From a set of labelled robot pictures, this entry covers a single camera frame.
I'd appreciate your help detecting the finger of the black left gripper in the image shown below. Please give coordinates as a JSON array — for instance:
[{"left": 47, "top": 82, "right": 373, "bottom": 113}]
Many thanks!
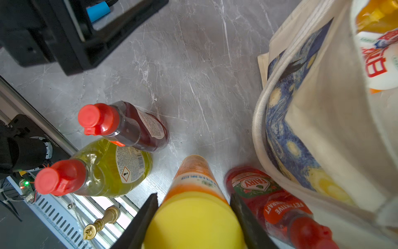
[{"left": 48, "top": 1, "right": 168, "bottom": 75}]

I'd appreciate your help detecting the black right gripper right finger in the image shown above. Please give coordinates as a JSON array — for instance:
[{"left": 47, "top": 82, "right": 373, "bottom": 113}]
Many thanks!
[{"left": 230, "top": 194, "right": 278, "bottom": 249}]

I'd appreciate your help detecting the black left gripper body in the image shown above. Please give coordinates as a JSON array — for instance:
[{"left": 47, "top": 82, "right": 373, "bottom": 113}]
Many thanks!
[{"left": 1, "top": 1, "right": 75, "bottom": 75}]

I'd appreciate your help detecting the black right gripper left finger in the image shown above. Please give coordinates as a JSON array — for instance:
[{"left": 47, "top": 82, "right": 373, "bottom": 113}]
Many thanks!
[{"left": 111, "top": 193, "right": 159, "bottom": 249}]

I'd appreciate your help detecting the orange bottle yellow cap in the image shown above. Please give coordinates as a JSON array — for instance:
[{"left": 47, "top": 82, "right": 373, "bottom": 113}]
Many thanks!
[
  {"left": 357, "top": 29, "right": 398, "bottom": 94},
  {"left": 142, "top": 155, "right": 246, "bottom": 249}
]

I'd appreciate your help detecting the starry night canvas tote bag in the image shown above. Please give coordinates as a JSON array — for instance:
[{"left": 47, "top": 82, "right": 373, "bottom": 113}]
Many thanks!
[{"left": 252, "top": 1, "right": 398, "bottom": 249}]

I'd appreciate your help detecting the large orange dish soap bottle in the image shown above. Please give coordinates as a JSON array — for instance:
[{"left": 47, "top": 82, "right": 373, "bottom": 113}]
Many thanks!
[{"left": 356, "top": 0, "right": 398, "bottom": 33}]

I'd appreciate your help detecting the dark red soap bottle right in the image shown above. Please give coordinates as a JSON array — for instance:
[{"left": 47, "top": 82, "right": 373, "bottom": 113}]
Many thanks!
[{"left": 224, "top": 166, "right": 338, "bottom": 249}]

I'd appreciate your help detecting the dark red soap bottle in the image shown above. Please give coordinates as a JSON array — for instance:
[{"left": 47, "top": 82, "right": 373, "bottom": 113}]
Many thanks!
[
  {"left": 78, "top": 101, "right": 169, "bottom": 152},
  {"left": 224, "top": 166, "right": 338, "bottom": 249}
]

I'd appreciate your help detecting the green soap bottle red cap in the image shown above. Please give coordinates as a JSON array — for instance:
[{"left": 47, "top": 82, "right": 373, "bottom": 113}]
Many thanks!
[{"left": 34, "top": 139, "right": 153, "bottom": 198}]

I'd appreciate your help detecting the dark red soap bottle left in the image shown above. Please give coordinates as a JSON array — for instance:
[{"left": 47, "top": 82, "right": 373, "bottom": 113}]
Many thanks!
[{"left": 78, "top": 101, "right": 169, "bottom": 152}]

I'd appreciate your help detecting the blue pen on table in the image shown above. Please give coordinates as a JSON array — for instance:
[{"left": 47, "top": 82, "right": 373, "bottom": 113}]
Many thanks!
[{"left": 86, "top": 1, "right": 111, "bottom": 23}]

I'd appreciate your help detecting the green circuit board left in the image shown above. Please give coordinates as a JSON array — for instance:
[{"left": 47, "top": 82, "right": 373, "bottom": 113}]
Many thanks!
[{"left": 19, "top": 179, "right": 38, "bottom": 204}]

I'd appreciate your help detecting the brass knob on rail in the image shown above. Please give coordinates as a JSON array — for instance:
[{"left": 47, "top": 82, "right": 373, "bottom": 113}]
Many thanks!
[{"left": 83, "top": 205, "right": 120, "bottom": 240}]

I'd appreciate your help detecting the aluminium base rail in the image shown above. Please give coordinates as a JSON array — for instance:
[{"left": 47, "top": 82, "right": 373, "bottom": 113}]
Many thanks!
[{"left": 1, "top": 78, "right": 139, "bottom": 249}]

